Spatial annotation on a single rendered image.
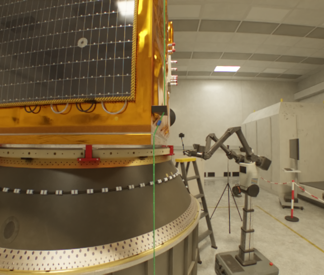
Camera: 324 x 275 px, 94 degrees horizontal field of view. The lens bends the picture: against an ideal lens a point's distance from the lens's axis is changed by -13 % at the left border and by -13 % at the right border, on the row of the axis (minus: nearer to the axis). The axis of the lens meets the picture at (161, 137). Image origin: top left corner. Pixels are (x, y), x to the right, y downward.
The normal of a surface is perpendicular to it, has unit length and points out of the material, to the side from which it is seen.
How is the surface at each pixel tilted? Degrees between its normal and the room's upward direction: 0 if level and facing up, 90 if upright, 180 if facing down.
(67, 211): 62
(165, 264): 90
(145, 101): 90
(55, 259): 43
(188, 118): 90
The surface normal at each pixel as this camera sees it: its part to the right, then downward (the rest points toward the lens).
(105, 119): -0.04, 0.18
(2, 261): 0.01, -0.76
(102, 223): 0.39, -0.51
